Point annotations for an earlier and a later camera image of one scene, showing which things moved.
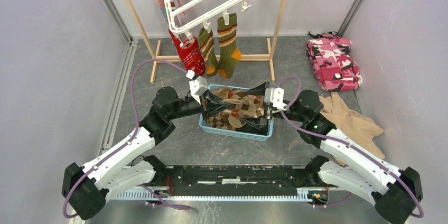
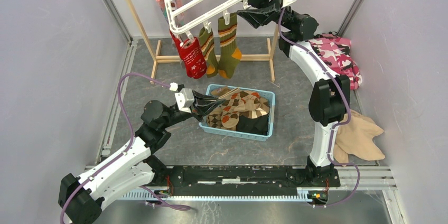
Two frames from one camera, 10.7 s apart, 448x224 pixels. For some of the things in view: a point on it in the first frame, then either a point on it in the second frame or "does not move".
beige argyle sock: [244, 105] does not move
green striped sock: [229, 55] does not move
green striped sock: [207, 47] does not move
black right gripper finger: [259, 123] to [257, 17]
